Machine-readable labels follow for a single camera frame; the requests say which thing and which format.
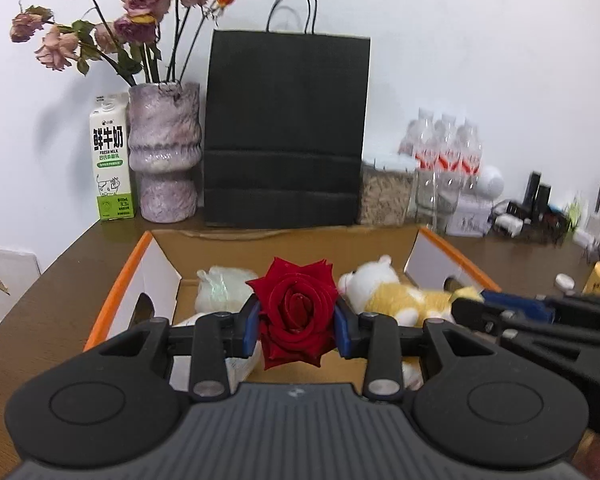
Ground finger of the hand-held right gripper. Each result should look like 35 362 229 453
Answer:
480 289 600 328
451 298 581 361

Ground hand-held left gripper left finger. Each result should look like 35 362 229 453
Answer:
97 300 261 401

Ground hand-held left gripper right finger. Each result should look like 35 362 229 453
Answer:
332 300 501 401

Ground iridescent clear plastic bag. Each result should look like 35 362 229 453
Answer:
195 266 261 313

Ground red rose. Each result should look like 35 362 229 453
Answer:
245 256 341 371

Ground yellow and white plush toy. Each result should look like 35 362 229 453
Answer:
337 255 483 391

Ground red cardboard box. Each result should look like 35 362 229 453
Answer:
83 225 501 393

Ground clear nut container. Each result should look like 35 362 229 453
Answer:
357 157 416 226

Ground white power plug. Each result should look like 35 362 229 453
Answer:
492 212 523 236

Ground white tin box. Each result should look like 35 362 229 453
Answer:
445 195 496 238

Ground small green spray bottle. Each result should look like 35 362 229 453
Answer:
567 192 583 231

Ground water bottles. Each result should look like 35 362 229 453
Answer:
414 167 463 228

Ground white round speaker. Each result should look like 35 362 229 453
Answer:
472 165 505 198

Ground black paper bag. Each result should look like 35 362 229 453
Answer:
202 0 372 228

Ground purple marbled vase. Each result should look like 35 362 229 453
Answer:
127 81 202 223

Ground white and green milk carton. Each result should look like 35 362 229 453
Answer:
89 92 137 222

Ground white board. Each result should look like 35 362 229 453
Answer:
0 246 42 331

